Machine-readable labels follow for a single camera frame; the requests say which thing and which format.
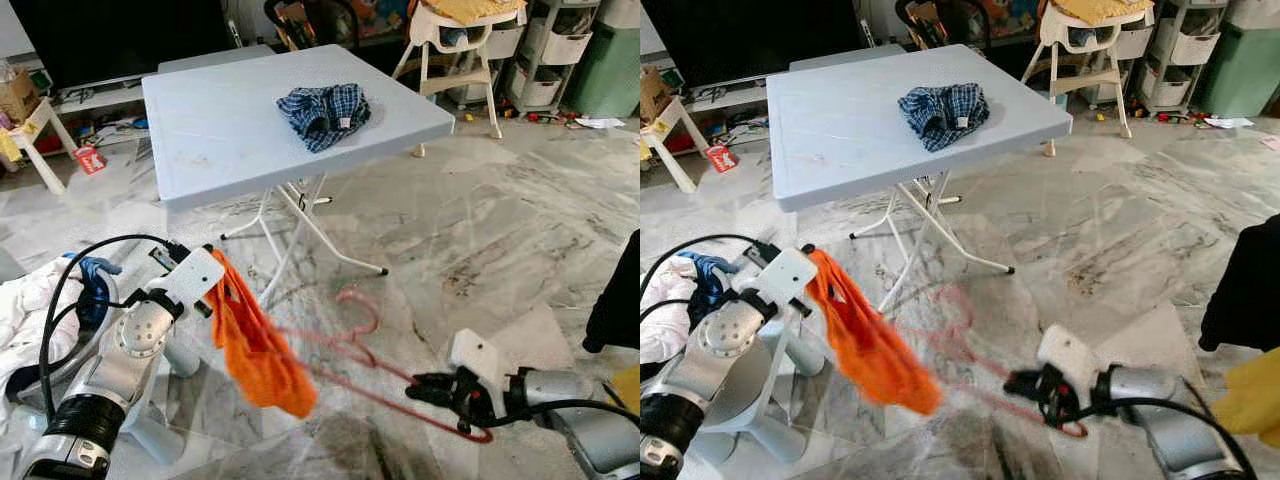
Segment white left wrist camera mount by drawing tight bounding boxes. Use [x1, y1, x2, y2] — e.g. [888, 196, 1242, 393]
[149, 246, 227, 322]
[744, 246, 820, 320]

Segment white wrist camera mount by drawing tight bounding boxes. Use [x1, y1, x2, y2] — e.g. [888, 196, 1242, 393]
[744, 246, 820, 320]
[1036, 321, 1102, 387]
[149, 246, 227, 322]
[449, 327, 517, 392]

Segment small white stool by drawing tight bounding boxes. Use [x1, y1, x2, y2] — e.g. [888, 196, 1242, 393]
[644, 94, 712, 194]
[9, 97, 82, 197]

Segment black television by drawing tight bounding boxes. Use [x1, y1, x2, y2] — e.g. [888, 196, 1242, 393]
[640, 0, 864, 90]
[7, 0, 237, 94]

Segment green laundry bin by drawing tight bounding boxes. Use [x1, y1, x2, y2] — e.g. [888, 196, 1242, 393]
[569, 0, 641, 120]
[1199, 0, 1280, 120]

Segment black shirt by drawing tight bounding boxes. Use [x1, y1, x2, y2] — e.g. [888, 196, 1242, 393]
[1197, 211, 1280, 354]
[582, 229, 641, 354]

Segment white clothes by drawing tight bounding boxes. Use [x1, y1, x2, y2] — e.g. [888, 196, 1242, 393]
[0, 261, 97, 402]
[640, 257, 707, 367]

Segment blue cloth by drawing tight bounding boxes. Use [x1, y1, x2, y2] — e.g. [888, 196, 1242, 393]
[64, 252, 124, 332]
[679, 249, 737, 307]

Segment orange cloth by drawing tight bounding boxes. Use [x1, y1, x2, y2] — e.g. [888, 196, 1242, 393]
[204, 247, 320, 420]
[804, 247, 944, 417]

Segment white drawer trolley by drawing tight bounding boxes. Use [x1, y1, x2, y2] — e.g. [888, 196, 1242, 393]
[1139, 0, 1227, 110]
[509, 0, 594, 110]

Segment grey folding table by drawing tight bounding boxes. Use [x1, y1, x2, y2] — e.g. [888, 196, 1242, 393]
[141, 42, 457, 277]
[766, 42, 1075, 277]

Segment brown cardboard box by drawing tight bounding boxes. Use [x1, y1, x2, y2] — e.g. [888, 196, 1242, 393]
[640, 64, 677, 124]
[0, 64, 42, 124]

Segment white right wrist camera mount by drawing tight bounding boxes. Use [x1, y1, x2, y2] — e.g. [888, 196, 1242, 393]
[1036, 321, 1102, 387]
[449, 327, 517, 392]

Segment colourful play mat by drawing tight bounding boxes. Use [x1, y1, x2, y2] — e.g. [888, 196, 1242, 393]
[985, 0, 1043, 42]
[350, 0, 412, 42]

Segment yellow polo shirt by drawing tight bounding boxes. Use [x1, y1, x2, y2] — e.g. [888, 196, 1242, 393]
[1211, 344, 1280, 450]
[609, 364, 641, 417]

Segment red plastic hanger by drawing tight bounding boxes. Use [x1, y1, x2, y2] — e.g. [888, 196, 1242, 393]
[269, 284, 494, 445]
[889, 284, 1090, 440]

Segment blue plaid shorts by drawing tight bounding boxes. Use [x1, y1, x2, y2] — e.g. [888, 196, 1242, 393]
[276, 82, 372, 154]
[897, 82, 992, 154]

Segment white television shelf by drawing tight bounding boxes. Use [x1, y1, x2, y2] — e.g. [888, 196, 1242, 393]
[670, 78, 776, 146]
[40, 80, 153, 151]

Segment black child tricycle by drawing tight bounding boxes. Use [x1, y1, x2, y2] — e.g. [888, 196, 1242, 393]
[894, 0, 992, 52]
[264, 0, 362, 52]

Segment white baby high chair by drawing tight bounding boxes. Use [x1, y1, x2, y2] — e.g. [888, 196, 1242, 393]
[1019, 0, 1157, 159]
[391, 0, 529, 159]

